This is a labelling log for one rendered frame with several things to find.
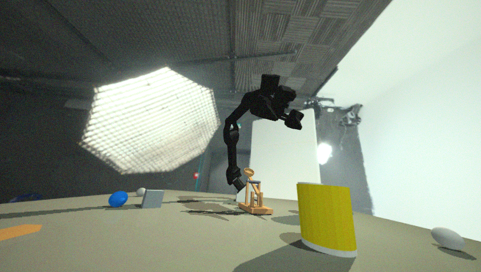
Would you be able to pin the blue ellipsoid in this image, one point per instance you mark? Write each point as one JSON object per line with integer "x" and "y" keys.
{"x": 118, "y": 199}

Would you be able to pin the grey ellipsoid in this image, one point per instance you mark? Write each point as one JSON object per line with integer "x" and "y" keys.
{"x": 448, "y": 238}

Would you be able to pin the grey ball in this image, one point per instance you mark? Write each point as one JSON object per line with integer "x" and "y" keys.
{"x": 140, "y": 192}

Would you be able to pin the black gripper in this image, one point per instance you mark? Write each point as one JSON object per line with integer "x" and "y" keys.
{"x": 262, "y": 107}

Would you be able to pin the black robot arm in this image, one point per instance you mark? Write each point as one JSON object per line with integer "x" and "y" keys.
{"x": 269, "y": 86}

